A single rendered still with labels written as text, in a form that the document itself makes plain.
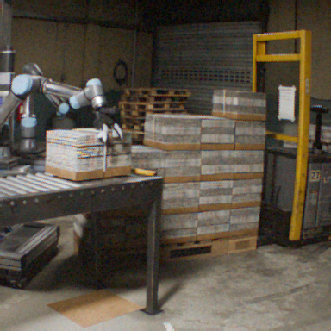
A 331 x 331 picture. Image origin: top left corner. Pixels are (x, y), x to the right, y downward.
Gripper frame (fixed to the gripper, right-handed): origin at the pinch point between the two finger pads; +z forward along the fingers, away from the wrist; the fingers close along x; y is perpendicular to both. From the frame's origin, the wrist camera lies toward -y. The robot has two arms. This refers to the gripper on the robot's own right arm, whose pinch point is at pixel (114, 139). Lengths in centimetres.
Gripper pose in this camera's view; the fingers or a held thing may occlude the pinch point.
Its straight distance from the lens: 250.3
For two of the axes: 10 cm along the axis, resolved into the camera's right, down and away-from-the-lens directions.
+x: -6.8, 0.9, -7.3
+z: 3.3, 9.2, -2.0
